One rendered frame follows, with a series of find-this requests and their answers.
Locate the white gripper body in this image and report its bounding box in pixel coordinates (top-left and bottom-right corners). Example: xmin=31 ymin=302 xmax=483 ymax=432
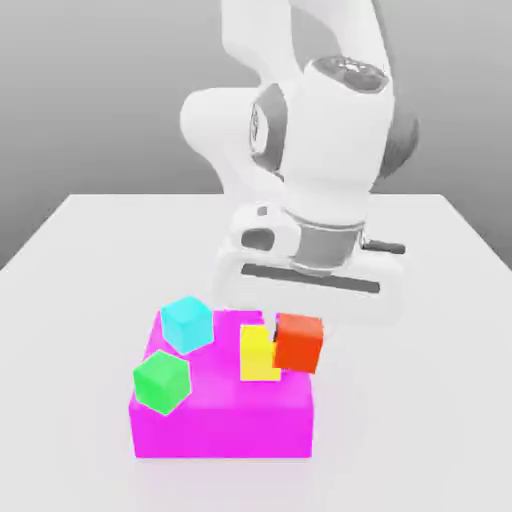
xmin=211 ymin=246 xmax=406 ymax=327

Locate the small red cube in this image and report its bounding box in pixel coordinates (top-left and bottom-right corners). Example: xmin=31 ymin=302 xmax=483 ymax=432
xmin=272 ymin=312 xmax=325 ymax=376

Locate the small yellow cube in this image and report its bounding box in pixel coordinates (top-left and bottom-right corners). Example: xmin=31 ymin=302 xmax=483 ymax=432
xmin=239 ymin=324 xmax=282 ymax=382

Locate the small cyan cube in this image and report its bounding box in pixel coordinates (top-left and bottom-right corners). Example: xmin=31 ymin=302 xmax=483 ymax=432
xmin=159 ymin=295 xmax=216 ymax=356

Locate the small green cube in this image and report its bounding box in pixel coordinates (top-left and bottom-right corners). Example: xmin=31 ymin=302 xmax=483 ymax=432
xmin=132 ymin=349 xmax=193 ymax=418

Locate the large magenta box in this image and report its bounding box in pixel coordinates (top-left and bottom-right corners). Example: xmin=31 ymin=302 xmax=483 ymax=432
xmin=128 ymin=309 xmax=314 ymax=460

